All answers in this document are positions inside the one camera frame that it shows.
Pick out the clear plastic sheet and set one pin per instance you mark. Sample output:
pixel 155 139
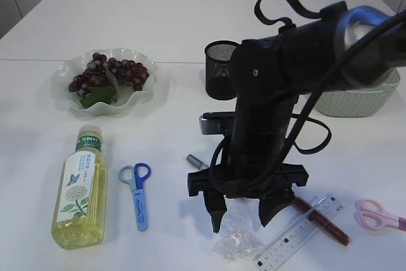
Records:
pixel 237 237

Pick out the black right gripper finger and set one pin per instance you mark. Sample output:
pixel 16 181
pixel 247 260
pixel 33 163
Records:
pixel 271 205
pixel 216 207

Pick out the yellow tea bottle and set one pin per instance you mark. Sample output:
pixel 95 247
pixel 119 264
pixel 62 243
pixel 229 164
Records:
pixel 79 215

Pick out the red glitter pen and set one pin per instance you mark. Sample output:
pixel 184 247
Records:
pixel 322 221

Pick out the pink safety scissors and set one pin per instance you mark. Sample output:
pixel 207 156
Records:
pixel 372 215

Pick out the clear plastic ruler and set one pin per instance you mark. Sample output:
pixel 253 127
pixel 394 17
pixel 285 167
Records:
pixel 297 235

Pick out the green plastic woven basket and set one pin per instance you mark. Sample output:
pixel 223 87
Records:
pixel 360 102

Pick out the blue safety scissors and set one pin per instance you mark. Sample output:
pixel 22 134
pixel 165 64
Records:
pixel 135 177

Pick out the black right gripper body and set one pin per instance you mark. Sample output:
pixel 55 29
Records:
pixel 247 162

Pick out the green wavy glass plate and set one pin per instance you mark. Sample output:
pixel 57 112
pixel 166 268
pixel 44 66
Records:
pixel 64 74

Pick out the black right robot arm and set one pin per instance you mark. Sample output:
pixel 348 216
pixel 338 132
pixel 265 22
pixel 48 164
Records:
pixel 278 80

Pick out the black mesh pen holder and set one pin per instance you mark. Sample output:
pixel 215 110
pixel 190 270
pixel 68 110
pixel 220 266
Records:
pixel 218 81

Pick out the silver glitter pen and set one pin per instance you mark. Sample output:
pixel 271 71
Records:
pixel 196 163

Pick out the purple grape bunch with leaf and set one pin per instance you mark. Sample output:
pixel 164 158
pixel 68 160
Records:
pixel 108 80

